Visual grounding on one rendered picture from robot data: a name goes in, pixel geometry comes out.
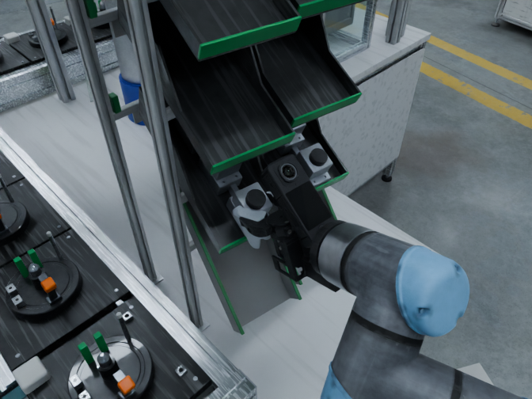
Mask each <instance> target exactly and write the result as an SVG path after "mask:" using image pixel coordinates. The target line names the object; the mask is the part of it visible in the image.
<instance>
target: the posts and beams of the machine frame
mask: <svg viewBox="0 0 532 399"><path fill-rule="evenodd" d="M407 4H408V0H393V4H392V9H391V13H390V18H389V25H388V30H387V34H386V43H389V42H390V44H392V45H395V44H396V43H399V42H400V38H401V31H402V27H403V23H404V19H405V12H406V8H407Z"/></svg>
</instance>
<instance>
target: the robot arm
mask: <svg viewBox="0 0 532 399"><path fill-rule="evenodd" d="M261 176H262V178H263V180H264V182H265V184H266V185H267V186H268V188H269V190H270V192H266V193H265V194H266V195H267V197H268V198H269V200H270V201H271V203H274V204H275V206H279V207H280V209H279V210H278V211H275V212H273V213H272V214H270V215H269V216H268V214H267V212H266V211H252V210H251V209H250V208H244V207H242V206H241V205H240V206H237V207H236V208H234V209H233V216H234V219H235V221H236V222H237V223H238V224H239V225H240V226H241V228H242V229H243V231H244V233H245V236H246V237H247V239H248V241H249V244H250V245H251V246H252V247H253V248H254V249H259V248H260V240H261V239H264V240H268V239H269V238H272V239H274V241H273V242H274V245H275V250H276V253H277V254H278V257H281V258H282V260H281V259H280V258H278V257H277V256H274V255H272V259H273V263H274V265H275V269H276V270H277V271H279V272H281V273H283V274H284V275H285V276H287V277H289V278H290V279H292V280H294V281H295V282H298V281H299V280H301V279H303V278H305V277H307V276H308V277H310V278H311V279H313V280H314V281H316V282H318V283H320V284H321V285H323V286H325V287H327V288H328V289H330V290H331V291H334V292H337V291H338V290H340V289H342V290H344V291H346V292H348V293H349V294H352V295H354V296H355V297H356V299H355V302H354V304H353V307H352V310H351V313H350V315H349V318H348V321H347V324H346V326H345V328H344V332H343V334H342V337H341V339H340V342H339V345H338V347H337V350H336V353H335V355H334V358H333V360H332V361H331V362H330V364H329V372H328V375H327V378H326V380H325V384H324V387H323V390H322V392H321V399H529V398H527V397H519V396H517V395H514V394H513V393H509V392H507V391H506V390H503V389H501V388H499V387H496V386H494V385H491V384H489V383H487V382H484V381H482V380H480V379H478V378H475V377H473V376H471V375H469V374H466V373H464V372H462V371H460V370H456V369H454V368H453V367H450V366H447V365H446V364H444V363H441V362H439V361H436V360H434V359H432V358H429V357H427V356H425V355H422V354H420V353H419V352H420V349H421V346H422V343H423V341H424V338H425V335H427V336H433V337H437V336H443V335H445V334H447V333H448V332H450V331H451V330H452V329H453V328H454V327H455V326H456V324H457V320H458V318H459V317H462V316H463V314H464V313H465V311H466V307H467V305H468V301H469V280H468V277H467V275H466V273H465V271H464V269H463V268H462V267H461V266H460V265H459V264H458V263H456V262H455V261H454V260H452V259H449V258H447V257H445V256H442V255H440V254H438V253H434V252H432V251H431V250H430V249H428V248H426V247H424V246H422V245H413V244H410V243H408V242H406V241H402V240H399V239H396V238H395V237H390V236H388V235H385V234H382V233H379V232H377V231H375V230H371V229H368V228H366V227H364V226H360V225H358V224H355V223H351V222H345V221H342V220H335V219H334V218H333V216H332V214H331V212H330V211H329V209H328V208H327V206H326V205H325V203H324V201H323V199H322V198H321V197H320V195H319V193H318V192H317V190H316V188H315V187H314V185H313V184H312V182H311V180H310V179H309V177H308V176H307V174H306V172H305V171H304V169H303V168H302V166H301V165H300V163H299V162H298V159H297V158H296V157H295V156H294V155H293V154H288V155H285V156H283V157H282V158H280V159H278V160H276V161H274V162H272V163H270V164H269V165H268V166H267V167H266V168H265V169H264V170H263V172H262V174H261ZM279 262H280V263H282V264H283V265H285V266H287V268H288V271H289V273H287V272H285V271H284V270H282V269H281V267H280V265H279ZM300 267H301V268H302V271H300V272H301V275H297V272H296V268H300Z"/></svg>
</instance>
